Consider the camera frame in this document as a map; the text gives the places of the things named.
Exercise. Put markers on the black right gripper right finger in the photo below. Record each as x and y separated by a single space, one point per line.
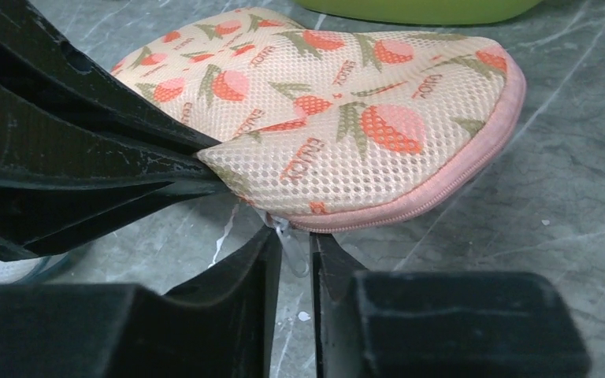
438 324

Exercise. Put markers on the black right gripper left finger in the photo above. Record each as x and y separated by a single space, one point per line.
218 324

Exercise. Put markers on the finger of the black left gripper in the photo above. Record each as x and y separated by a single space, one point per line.
62 186
41 66

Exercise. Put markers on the peach floral mesh laundry bag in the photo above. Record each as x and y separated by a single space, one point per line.
332 130

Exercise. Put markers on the round white blue-trimmed laundry bag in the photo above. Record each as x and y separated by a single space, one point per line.
32 270

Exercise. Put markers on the green plastic basket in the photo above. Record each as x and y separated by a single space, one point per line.
423 12

